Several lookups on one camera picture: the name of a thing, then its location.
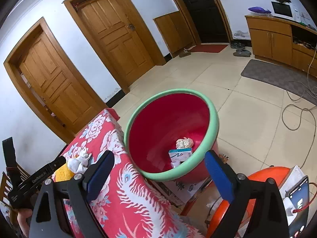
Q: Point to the wooden door with metal lock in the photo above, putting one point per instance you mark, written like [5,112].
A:
[114,37]

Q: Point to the dark pair of shoes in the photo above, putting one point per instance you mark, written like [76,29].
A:
[237,45]

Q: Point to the purple plastic bag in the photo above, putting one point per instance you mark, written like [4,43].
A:
[258,10]

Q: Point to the white microwave oven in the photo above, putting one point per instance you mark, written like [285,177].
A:
[282,10]

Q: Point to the person's left hand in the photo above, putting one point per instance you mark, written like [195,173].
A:
[23,219]

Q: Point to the red floral tablecloth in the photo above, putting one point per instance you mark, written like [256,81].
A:
[138,203]

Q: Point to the blue white cardboard box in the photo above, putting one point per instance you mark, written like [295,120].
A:
[179,156]

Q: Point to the yellow waffle sponge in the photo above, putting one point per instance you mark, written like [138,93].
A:
[63,174]

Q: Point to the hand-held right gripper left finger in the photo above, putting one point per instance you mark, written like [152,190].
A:
[97,178]

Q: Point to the red doormat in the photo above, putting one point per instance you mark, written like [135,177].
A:
[209,48]

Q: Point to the orange plastic stool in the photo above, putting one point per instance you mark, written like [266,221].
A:
[257,176]

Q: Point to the cardboard box under bucket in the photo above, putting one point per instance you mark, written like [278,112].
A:
[178,191]

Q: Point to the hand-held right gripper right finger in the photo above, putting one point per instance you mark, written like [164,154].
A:
[220,176]

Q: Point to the grey floor mat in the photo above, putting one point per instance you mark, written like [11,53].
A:
[267,72]

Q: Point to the black entrance door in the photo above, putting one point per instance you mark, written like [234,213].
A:
[198,12]

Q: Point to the red bucket with green rim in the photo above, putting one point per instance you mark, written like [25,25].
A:
[161,129]

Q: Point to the white paper tissue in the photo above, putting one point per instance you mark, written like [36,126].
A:
[184,143]

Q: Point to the grey pair of shoes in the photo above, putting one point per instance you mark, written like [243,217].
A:
[241,53]

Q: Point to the wooden chair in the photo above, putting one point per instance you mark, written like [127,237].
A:
[4,183]

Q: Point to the brown slipper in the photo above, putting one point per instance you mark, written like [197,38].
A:
[185,53]

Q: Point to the arched-panel wooden door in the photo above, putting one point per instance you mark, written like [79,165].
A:
[54,84]

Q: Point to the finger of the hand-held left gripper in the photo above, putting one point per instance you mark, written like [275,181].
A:
[57,162]
[8,151]

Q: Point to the black smartphone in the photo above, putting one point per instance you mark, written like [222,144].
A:
[299,195]

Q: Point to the wooden sideboard cabinet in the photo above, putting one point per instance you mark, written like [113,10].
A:
[270,39]

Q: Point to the wooden wall cabinet panel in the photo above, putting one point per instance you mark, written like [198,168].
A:
[173,32]

